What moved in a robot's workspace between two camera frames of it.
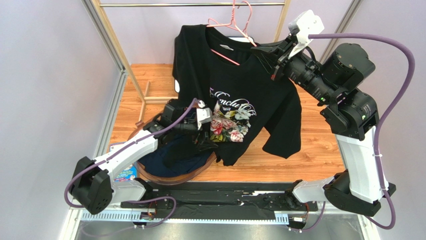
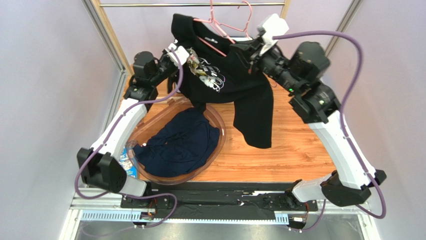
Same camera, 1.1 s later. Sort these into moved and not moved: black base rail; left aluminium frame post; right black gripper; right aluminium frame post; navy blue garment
Moved: right black gripper
Not moved: right aluminium frame post; left aluminium frame post; black base rail; navy blue garment
